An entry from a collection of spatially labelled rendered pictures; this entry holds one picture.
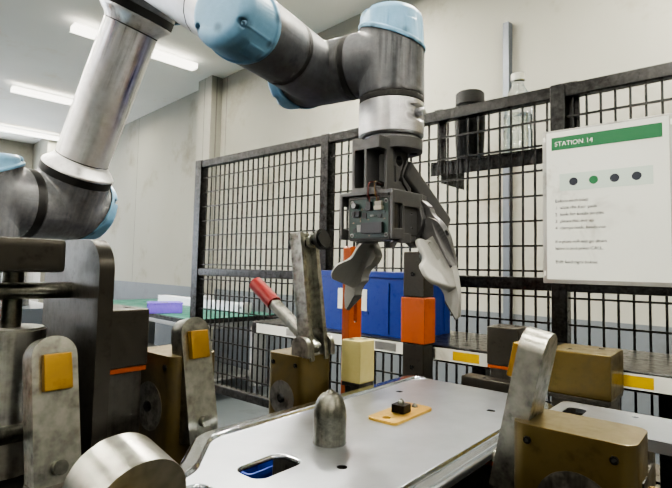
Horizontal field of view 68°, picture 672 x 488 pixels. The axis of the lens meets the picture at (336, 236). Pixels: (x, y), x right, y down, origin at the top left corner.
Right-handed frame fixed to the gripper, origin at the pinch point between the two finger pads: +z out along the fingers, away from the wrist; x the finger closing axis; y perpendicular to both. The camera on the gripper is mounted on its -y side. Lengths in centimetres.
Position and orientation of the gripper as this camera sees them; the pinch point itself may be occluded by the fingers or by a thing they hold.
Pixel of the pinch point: (401, 315)
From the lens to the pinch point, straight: 59.3
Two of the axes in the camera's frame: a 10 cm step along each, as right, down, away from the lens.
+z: -0.1, 10.0, -0.5
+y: -6.5, -0.4, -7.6
